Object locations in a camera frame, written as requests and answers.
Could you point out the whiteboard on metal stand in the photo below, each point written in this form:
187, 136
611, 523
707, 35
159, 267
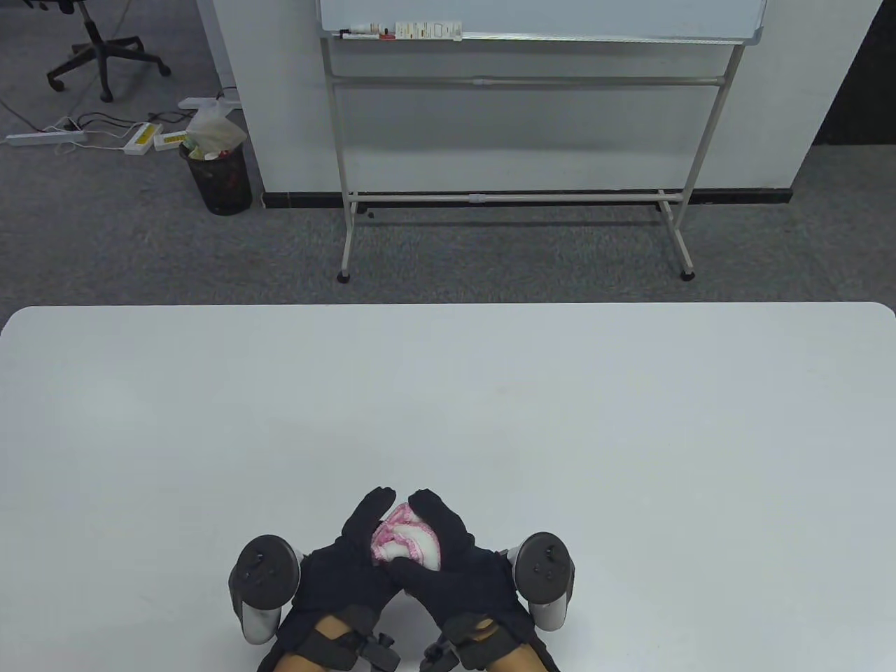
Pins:
560, 14

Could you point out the white whiteboard eraser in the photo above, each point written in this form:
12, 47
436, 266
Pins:
428, 31

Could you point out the dark grey tracking controller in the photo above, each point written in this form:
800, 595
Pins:
546, 567
262, 570

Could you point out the person's right hand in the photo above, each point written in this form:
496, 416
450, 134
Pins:
469, 581

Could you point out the white plastic bag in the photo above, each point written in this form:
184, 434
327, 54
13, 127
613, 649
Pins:
213, 129

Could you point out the white marker pen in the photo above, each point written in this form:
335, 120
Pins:
365, 29

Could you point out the person's left hand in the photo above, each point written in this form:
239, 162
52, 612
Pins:
336, 574

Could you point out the white power strip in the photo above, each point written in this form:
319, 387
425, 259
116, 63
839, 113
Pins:
42, 137

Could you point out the black office chair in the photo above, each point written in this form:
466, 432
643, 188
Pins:
105, 52

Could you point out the white pink-edged dish cloth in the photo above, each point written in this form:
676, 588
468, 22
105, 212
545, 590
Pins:
413, 542

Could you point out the black mesh waste bin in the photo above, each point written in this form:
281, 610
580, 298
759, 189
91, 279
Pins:
224, 182

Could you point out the person's left forearm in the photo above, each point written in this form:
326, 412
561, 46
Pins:
336, 626

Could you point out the white box with yellow label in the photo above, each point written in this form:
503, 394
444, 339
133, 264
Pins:
170, 141
142, 138

